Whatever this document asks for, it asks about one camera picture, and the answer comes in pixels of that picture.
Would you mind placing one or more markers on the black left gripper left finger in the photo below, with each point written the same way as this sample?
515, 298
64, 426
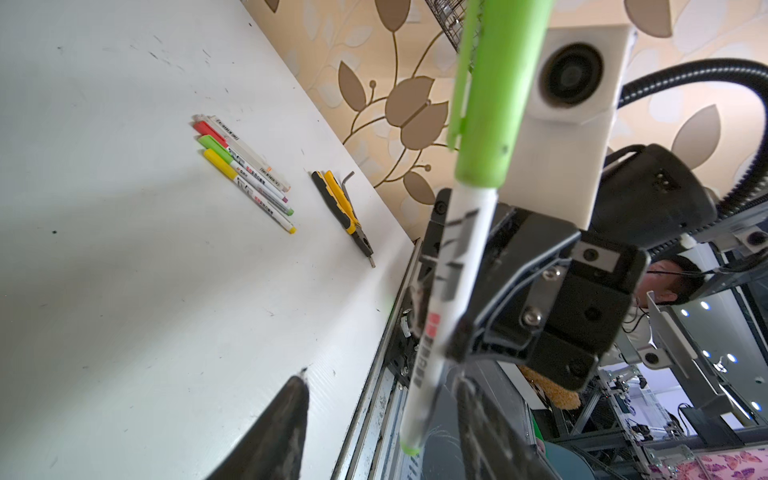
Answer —
273, 447

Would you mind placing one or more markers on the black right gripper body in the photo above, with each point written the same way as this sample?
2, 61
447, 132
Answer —
548, 296

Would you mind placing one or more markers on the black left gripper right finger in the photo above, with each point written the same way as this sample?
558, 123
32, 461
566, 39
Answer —
490, 448

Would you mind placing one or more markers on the white marker lime end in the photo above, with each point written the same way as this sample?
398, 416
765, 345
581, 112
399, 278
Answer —
465, 232

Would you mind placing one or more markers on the white marker yellow end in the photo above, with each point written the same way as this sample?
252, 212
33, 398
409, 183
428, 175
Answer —
248, 190

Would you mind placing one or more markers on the white marker green end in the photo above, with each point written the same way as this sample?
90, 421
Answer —
249, 174

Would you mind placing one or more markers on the green pen cap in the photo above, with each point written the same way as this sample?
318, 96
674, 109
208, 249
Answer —
500, 46

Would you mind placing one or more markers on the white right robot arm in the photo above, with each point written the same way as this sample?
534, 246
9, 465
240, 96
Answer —
647, 197

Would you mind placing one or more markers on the plush toy outside cell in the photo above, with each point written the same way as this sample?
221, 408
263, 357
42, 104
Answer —
558, 396

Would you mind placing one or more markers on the person head outside cell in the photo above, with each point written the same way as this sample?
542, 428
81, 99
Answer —
672, 281

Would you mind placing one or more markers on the yellow black pliers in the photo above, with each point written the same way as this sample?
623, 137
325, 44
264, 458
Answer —
339, 204

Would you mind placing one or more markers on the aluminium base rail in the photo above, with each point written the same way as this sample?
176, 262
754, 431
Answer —
371, 447

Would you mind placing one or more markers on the black wire basket right wall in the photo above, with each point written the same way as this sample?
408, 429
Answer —
450, 15

